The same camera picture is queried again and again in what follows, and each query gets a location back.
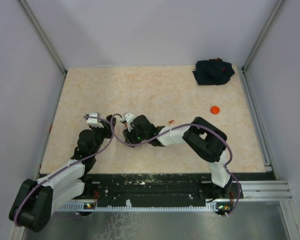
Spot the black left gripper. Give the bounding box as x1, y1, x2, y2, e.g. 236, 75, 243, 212
90, 120, 116, 156

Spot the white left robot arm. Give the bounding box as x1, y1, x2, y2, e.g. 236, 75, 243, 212
8, 120, 115, 232

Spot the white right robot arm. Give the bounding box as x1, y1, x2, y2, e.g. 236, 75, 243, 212
120, 113, 231, 198

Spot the orange earbud charging case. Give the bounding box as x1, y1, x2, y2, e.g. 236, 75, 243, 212
210, 106, 220, 115

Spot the dark crumpled cloth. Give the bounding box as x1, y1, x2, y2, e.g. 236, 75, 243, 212
192, 58, 235, 86

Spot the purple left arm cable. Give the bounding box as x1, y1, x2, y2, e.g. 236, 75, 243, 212
14, 114, 116, 227

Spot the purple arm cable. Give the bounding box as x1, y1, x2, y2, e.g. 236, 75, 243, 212
14, 114, 116, 227
110, 113, 242, 218

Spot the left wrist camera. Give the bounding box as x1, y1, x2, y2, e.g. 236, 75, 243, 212
84, 112, 102, 128

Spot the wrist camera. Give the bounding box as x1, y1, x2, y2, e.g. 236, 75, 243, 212
84, 112, 102, 128
120, 112, 135, 132

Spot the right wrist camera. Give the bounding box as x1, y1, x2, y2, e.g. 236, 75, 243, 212
120, 112, 135, 132

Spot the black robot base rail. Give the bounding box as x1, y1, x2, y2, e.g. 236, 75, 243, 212
49, 171, 243, 208

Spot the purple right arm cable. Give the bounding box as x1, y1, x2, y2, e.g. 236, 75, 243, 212
110, 113, 242, 218

